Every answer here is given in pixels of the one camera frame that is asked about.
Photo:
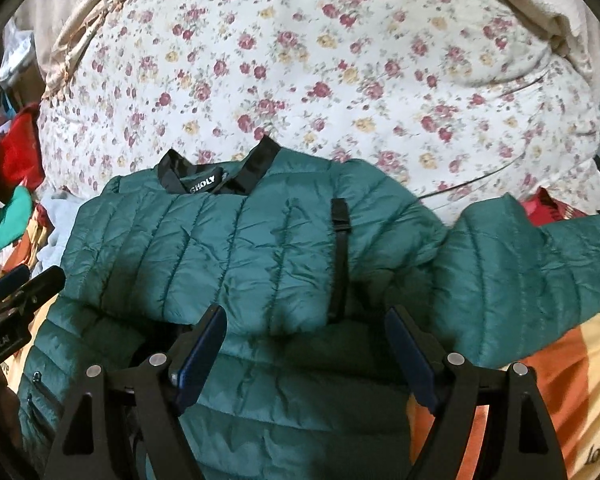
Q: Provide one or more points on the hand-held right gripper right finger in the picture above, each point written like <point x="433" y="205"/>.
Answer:
<point x="410" y="360"/>

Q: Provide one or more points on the light blue cloth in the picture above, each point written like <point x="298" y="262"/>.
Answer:
<point x="60" y="220"/>

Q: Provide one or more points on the teal green cloth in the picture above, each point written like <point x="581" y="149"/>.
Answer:
<point x="10" y="220"/>

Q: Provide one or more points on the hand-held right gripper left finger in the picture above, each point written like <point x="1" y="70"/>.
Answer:
<point x="200" y="360"/>

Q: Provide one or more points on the red cloth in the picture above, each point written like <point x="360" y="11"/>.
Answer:
<point x="20" y="150"/>

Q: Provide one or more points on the orange yellow checkered bedsheet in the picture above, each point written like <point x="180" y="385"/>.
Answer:
<point x="555" y="385"/>

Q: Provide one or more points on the beige satin cloth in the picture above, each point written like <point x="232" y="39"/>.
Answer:
<point x="77" y="40"/>

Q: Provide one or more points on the clear plastic bag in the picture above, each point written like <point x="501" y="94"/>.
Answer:
<point x="17" y="55"/>

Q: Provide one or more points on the green puffer jacket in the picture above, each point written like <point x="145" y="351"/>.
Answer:
<point x="230" y="260"/>

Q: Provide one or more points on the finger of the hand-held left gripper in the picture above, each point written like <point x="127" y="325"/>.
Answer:
<point x="7" y="282"/>
<point x="40" y="285"/>

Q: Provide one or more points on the floral quilt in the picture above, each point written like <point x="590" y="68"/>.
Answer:
<point x="330" y="60"/>

